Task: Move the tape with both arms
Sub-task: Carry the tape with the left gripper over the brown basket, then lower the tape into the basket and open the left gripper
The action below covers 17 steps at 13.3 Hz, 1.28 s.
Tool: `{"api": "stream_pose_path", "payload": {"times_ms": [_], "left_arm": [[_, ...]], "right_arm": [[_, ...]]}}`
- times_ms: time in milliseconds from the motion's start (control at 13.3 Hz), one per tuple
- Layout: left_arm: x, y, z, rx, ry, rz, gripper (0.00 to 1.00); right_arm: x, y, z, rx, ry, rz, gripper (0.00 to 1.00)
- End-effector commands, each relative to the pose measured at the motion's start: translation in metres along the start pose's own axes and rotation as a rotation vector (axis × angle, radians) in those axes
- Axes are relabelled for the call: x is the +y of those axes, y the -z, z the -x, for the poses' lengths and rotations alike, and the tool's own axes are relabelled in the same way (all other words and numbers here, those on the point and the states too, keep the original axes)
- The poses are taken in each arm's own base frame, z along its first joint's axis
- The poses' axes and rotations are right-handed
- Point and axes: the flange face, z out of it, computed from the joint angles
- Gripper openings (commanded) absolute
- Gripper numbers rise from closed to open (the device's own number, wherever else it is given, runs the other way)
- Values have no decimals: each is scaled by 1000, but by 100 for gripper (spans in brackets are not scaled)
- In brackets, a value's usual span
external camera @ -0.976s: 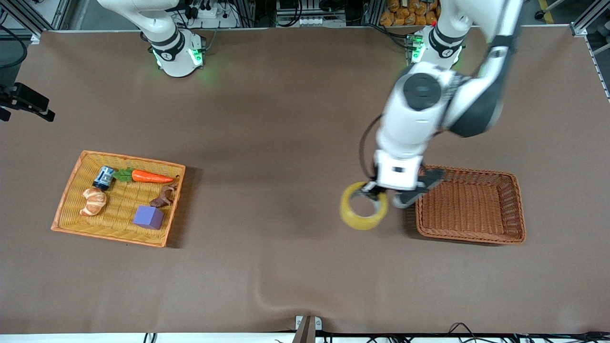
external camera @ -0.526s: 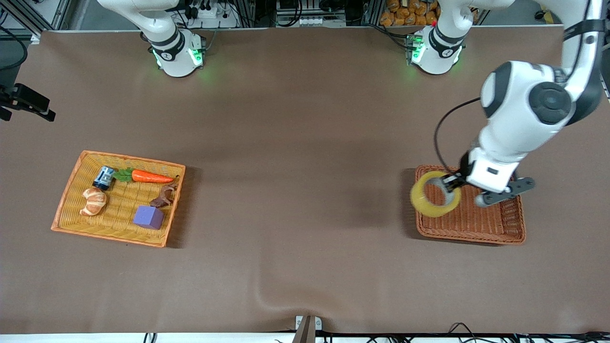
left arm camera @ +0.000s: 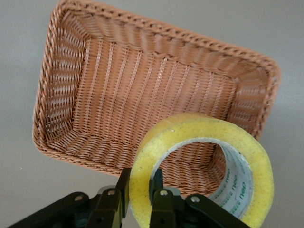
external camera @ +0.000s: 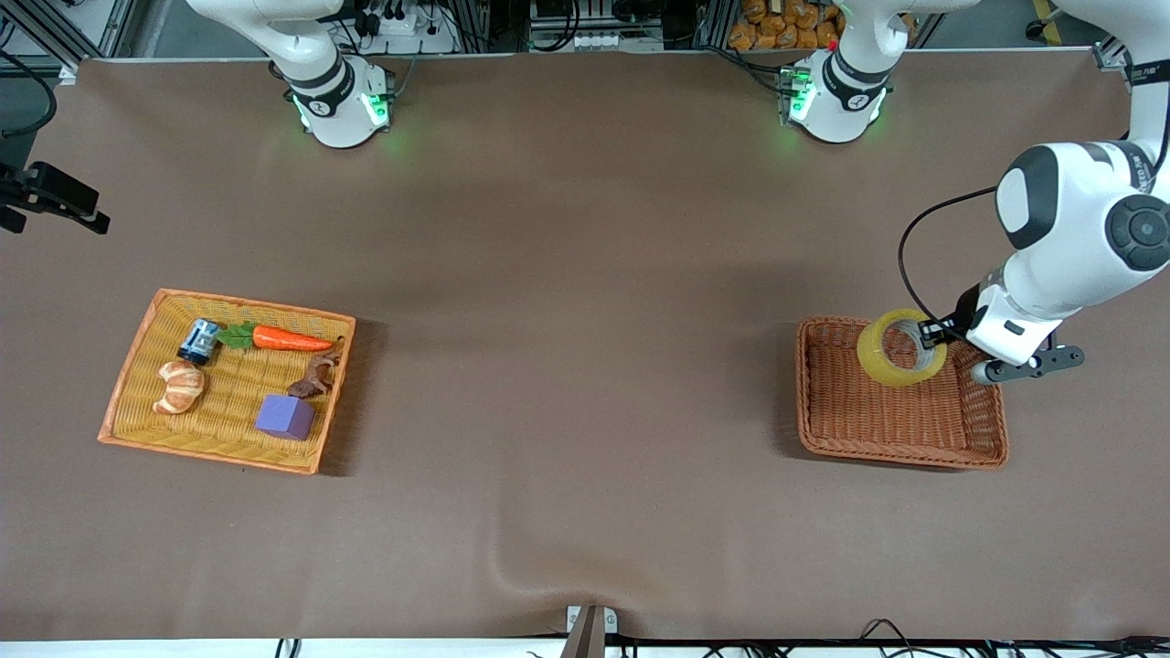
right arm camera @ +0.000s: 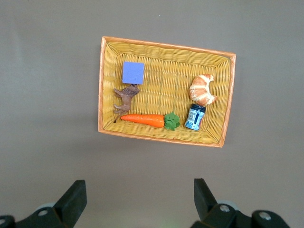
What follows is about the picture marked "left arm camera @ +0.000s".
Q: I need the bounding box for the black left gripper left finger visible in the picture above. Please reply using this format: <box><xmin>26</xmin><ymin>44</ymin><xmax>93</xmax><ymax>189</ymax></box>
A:
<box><xmin>7</xmin><ymin>167</ymin><xmax>133</xmax><ymax>228</ymax></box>

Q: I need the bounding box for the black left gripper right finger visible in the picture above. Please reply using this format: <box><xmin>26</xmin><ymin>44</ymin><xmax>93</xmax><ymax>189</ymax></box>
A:
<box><xmin>149</xmin><ymin>168</ymin><xmax>250</xmax><ymax>228</ymax></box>

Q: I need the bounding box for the yellow packing tape roll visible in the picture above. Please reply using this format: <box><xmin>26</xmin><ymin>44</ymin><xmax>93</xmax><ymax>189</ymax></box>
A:
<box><xmin>129</xmin><ymin>113</ymin><xmax>275</xmax><ymax>228</ymax></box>

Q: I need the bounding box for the brown woven rectangular basket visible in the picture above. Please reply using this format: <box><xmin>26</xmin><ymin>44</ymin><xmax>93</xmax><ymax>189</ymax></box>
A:
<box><xmin>32</xmin><ymin>0</ymin><xmax>282</xmax><ymax>198</ymax></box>

